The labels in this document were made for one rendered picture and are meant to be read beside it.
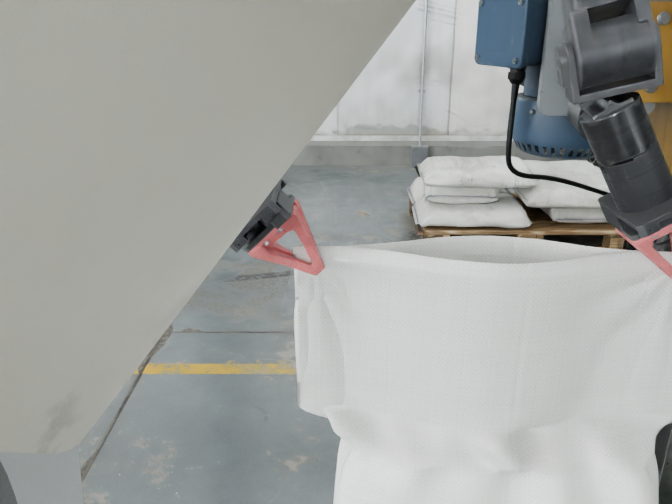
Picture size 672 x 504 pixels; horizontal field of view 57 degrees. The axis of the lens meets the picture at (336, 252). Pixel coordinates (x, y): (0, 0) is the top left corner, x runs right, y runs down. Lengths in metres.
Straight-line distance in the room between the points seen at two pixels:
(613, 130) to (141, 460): 1.75
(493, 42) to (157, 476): 1.56
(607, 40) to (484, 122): 5.23
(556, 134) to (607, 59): 0.33
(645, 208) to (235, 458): 1.60
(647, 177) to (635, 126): 0.05
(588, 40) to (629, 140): 0.10
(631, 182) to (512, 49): 0.30
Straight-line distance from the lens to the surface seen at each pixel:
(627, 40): 0.63
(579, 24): 0.63
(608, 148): 0.65
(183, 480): 1.99
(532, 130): 0.96
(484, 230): 3.61
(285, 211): 0.60
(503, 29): 0.91
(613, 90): 0.65
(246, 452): 2.06
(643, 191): 0.67
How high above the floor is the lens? 1.28
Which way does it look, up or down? 21 degrees down
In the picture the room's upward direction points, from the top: straight up
